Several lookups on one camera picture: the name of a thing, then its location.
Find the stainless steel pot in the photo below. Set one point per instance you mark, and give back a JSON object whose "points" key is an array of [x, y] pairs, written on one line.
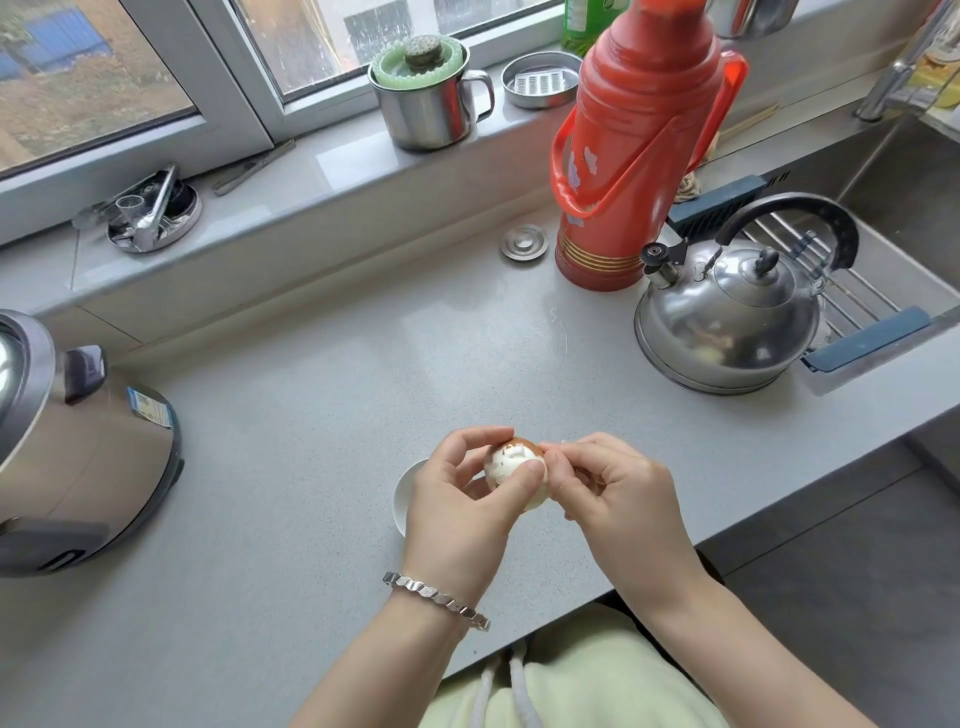
{"points": [[750, 16]]}

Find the person's left forearm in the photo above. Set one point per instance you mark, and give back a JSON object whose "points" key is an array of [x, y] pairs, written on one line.
{"points": [[390, 660]]}

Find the round metal dish with utensils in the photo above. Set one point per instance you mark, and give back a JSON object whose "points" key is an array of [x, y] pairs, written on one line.
{"points": [[154, 217]]}

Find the chrome sink faucet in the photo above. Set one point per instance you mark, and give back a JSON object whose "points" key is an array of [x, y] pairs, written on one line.
{"points": [[900, 71]]}

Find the small round metal lid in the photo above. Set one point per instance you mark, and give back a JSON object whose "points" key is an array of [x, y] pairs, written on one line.
{"points": [[523, 243]]}

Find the small white bowl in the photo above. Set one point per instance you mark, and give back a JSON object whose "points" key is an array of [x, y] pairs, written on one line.
{"points": [[403, 495]]}

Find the partly peeled boiled egg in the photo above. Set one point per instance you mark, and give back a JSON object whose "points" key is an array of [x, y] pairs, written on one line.
{"points": [[510, 469]]}

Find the white window frame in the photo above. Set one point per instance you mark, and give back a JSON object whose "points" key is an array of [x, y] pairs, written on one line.
{"points": [[247, 90]]}

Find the wooden chopsticks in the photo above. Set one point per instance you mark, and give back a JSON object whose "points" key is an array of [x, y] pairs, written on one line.
{"points": [[746, 121]]}

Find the person's right thumb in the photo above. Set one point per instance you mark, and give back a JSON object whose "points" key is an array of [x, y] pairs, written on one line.
{"points": [[564, 469]]}

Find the metal tongs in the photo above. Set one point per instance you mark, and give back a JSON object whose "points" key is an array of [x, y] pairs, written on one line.
{"points": [[251, 167]]}

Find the stainless steel whistling kettle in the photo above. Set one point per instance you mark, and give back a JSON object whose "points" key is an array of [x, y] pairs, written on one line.
{"points": [[731, 315]]}

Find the round steel grater dish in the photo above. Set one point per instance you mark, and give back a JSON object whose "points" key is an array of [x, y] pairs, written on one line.
{"points": [[540, 79]]}

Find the person's right forearm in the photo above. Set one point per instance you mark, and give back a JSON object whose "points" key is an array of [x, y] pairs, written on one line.
{"points": [[750, 660]]}

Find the person's left thumb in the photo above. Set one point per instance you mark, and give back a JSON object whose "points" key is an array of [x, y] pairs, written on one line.
{"points": [[520, 484]]}

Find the stainless steel mug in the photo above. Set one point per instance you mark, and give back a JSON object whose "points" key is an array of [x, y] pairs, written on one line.
{"points": [[431, 105]]}

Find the silver electric rice cooker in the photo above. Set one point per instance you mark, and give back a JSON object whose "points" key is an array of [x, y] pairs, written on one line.
{"points": [[75, 450]]}

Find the person's left hand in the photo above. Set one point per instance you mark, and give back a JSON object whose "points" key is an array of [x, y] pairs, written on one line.
{"points": [[454, 525]]}

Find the blue sink drain rack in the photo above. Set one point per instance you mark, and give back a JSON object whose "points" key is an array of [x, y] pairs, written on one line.
{"points": [[832, 285]]}

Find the person's right hand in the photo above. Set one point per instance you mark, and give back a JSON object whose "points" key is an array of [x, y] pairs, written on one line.
{"points": [[630, 517]]}

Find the green lid with knob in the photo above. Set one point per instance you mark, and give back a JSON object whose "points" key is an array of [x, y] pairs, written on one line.
{"points": [[418, 58]]}

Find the red thermos flask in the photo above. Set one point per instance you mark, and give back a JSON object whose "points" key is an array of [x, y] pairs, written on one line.
{"points": [[637, 142]]}

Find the green dish soap bottle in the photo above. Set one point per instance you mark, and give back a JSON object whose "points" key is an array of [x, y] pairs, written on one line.
{"points": [[592, 22]]}

